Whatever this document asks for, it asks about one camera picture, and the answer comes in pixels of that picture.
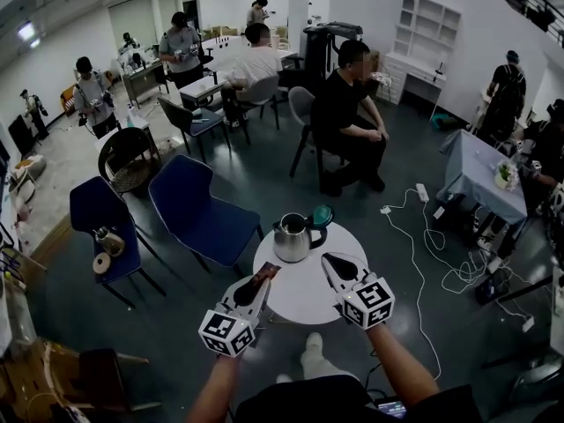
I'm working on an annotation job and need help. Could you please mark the black flat panel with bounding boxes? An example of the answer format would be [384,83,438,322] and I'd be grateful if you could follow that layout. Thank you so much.
[7,113,39,158]

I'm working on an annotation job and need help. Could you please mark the coiled white cable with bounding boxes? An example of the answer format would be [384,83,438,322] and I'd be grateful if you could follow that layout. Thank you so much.
[422,226,516,297]

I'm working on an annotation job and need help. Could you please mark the floral cushion stool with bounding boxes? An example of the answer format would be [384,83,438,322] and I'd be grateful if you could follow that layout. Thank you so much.
[369,71,394,101]

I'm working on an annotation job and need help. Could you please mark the person's black shirt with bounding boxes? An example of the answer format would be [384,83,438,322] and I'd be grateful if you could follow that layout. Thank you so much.
[235,375,481,423]

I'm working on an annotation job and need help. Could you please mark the white rectangular table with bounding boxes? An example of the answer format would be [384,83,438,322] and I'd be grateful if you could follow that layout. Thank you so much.
[178,76,230,109]

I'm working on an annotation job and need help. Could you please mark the grey chair black legs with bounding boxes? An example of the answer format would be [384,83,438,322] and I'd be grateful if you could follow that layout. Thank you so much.
[288,85,349,184]
[228,75,283,147]

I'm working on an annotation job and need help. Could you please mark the black and white machine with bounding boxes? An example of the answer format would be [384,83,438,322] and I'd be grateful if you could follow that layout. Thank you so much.
[302,21,363,96]

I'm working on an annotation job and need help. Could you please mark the small lit screen device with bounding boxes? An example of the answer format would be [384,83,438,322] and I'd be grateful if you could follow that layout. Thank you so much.
[376,397,409,418]

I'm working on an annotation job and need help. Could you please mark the round white side table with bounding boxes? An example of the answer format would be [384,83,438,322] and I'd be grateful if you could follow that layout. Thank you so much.
[252,221,370,325]

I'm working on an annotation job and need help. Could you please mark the small white flower pot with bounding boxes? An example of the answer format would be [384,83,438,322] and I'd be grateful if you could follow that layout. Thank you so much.
[493,160,520,192]

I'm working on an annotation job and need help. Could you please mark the beige floor cushion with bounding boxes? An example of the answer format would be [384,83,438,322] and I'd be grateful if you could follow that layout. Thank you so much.
[8,154,48,204]

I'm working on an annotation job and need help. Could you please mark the orange sofa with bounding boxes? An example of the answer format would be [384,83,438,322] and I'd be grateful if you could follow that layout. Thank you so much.
[59,84,80,116]

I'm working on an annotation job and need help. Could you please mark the small brass kettle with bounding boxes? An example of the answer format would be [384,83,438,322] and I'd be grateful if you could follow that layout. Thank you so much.
[92,226,127,258]

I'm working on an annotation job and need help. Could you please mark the wooden chair brown seat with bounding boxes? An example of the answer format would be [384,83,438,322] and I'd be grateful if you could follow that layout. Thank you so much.
[41,339,162,416]

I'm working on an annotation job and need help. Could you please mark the long white cable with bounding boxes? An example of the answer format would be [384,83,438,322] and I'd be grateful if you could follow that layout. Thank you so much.
[379,189,444,381]

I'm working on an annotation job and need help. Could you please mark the table with pale blue cloth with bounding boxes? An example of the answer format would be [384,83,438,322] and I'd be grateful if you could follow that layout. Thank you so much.
[435,129,530,255]

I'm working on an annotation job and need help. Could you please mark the person's left forearm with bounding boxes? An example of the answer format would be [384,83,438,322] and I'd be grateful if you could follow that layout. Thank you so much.
[187,354,241,423]

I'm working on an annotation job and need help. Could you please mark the stainless steel electric kettle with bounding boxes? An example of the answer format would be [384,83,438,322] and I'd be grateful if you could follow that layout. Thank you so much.
[271,204,336,264]

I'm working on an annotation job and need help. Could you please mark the dark brown snack wrapper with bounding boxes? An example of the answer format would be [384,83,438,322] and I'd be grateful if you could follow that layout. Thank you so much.
[249,261,282,289]

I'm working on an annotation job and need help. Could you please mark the blue plastic chair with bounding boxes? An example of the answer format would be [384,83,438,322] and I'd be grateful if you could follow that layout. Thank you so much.
[69,175,167,310]
[147,153,265,277]

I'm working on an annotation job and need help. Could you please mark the small white square table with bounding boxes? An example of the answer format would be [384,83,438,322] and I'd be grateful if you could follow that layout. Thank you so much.
[94,115,151,149]

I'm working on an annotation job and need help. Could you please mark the dark blue padded chair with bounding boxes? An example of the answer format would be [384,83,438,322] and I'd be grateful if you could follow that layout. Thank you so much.
[157,95,233,162]

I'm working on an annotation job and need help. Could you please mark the white shelf cabinet desk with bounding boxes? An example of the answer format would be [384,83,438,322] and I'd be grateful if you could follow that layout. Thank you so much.
[381,0,463,105]

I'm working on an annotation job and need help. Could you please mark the black cable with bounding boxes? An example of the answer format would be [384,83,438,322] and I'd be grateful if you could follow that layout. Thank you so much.
[363,354,384,396]

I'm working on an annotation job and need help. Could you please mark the cluttered white table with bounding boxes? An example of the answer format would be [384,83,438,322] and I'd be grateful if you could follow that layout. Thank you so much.
[0,218,45,356]

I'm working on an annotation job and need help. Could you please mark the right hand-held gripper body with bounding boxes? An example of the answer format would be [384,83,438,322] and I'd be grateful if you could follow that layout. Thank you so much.
[335,273,397,332]

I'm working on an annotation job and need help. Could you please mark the dark round wicker chair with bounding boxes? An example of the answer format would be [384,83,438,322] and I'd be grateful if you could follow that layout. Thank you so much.
[97,126,162,196]

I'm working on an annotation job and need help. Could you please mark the grey metal desk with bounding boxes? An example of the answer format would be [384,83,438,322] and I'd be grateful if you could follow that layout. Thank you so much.
[121,59,171,109]

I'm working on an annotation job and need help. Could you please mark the person's right forearm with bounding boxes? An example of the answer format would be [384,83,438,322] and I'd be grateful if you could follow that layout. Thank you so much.
[367,323,441,407]

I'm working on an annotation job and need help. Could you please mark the long white table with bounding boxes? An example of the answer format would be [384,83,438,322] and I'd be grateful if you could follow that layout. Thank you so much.
[200,35,301,68]

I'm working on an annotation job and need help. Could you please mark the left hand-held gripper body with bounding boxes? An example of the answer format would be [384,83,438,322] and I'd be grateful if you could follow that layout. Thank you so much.
[197,300,262,360]

